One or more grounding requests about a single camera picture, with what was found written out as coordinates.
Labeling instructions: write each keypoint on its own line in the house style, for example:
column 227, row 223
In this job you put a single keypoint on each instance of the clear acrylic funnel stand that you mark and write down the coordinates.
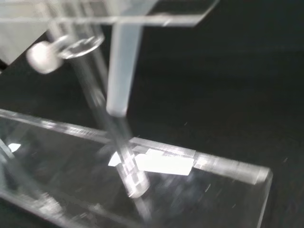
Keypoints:
column 213, row 166

